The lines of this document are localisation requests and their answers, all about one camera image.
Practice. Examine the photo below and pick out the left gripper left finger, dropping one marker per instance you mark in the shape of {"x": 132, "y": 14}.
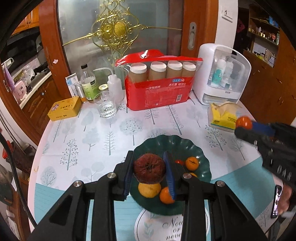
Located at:
{"x": 67, "y": 219}

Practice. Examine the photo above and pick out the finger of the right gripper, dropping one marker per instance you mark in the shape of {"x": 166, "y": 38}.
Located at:
{"x": 255, "y": 136}
{"x": 263, "y": 128}

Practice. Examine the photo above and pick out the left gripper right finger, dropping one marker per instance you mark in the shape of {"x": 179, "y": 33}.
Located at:
{"x": 229, "y": 218}

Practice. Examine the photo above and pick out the small red tomato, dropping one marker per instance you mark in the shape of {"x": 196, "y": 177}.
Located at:
{"x": 180, "y": 162}
{"x": 244, "y": 122}

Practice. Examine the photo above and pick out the large orange with stem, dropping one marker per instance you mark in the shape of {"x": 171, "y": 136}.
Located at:
{"x": 165, "y": 196}

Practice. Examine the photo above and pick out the dark red wrinkled fruit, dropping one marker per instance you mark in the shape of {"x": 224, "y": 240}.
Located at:
{"x": 149, "y": 169}

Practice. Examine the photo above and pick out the person's right hand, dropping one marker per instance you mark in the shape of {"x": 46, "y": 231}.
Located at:
{"x": 284, "y": 201}

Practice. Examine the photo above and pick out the yellow tissue pack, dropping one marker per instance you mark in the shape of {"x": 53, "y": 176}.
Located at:
{"x": 223, "y": 116}

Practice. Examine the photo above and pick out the wooden shelf cabinet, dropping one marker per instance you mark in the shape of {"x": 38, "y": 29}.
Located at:
{"x": 270, "y": 92}

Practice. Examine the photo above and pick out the black smartphone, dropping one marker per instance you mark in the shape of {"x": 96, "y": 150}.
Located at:
{"x": 277, "y": 195}

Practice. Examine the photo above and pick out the small orange kumquat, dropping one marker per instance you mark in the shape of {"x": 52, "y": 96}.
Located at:
{"x": 192, "y": 163}

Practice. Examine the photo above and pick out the dark green wavy plate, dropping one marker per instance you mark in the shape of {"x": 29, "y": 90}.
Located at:
{"x": 180, "y": 149}

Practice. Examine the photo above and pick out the white cosmetics storage box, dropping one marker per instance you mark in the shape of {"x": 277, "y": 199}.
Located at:
{"x": 223, "y": 75}

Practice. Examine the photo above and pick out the patterned tablecloth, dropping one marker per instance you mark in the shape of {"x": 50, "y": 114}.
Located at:
{"x": 87, "y": 147}

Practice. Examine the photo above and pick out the round white placemat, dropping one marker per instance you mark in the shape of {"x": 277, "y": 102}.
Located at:
{"x": 150, "y": 226}

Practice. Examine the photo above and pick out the yellowish orange fruit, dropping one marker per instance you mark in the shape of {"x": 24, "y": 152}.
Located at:
{"x": 149, "y": 190}

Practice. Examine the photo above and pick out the wooden kitchen cabinet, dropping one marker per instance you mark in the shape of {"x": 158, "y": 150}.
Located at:
{"x": 33, "y": 66}

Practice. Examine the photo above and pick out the yellow flat box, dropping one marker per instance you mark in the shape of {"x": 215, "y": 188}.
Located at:
{"x": 66, "y": 108}

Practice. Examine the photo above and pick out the red paper cup package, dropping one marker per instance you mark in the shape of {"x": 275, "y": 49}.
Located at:
{"x": 154, "y": 80}

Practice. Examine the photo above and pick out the clear drinking glass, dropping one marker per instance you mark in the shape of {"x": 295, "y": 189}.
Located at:
{"x": 105, "y": 104}

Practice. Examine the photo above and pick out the small metal can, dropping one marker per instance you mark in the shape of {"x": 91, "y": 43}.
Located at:
{"x": 80, "y": 92}

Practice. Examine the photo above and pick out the white squeeze bottle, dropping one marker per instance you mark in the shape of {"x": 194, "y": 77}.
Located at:
{"x": 113, "y": 85}

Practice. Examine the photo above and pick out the white blue carton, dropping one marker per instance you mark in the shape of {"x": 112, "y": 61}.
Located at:
{"x": 71, "y": 80}

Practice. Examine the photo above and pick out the clear green-label bottle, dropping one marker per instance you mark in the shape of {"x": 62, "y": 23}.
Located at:
{"x": 89, "y": 83}

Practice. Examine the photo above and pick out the glass door with gold ornament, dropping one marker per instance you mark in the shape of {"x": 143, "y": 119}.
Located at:
{"x": 97, "y": 33}

